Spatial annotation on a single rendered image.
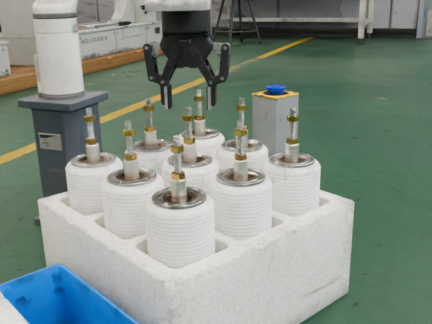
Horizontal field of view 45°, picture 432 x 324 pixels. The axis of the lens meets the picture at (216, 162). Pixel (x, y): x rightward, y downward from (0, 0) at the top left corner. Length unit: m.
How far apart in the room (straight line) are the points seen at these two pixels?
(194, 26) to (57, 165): 0.55
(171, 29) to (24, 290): 0.45
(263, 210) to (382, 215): 0.59
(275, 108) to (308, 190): 0.27
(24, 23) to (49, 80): 2.37
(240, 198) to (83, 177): 0.27
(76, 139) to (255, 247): 0.58
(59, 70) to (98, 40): 2.69
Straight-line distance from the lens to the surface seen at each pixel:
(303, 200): 0.86
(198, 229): 0.70
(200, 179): 0.85
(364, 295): 1.00
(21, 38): 3.59
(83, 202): 0.90
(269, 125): 1.09
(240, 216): 0.77
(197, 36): 0.83
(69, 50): 1.20
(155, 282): 0.69
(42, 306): 0.89
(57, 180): 1.24
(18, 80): 3.16
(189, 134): 0.87
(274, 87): 1.09
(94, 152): 0.90
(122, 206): 0.79
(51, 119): 1.21
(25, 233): 1.29
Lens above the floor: 0.53
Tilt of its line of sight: 18 degrees down
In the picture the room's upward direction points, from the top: 1 degrees counter-clockwise
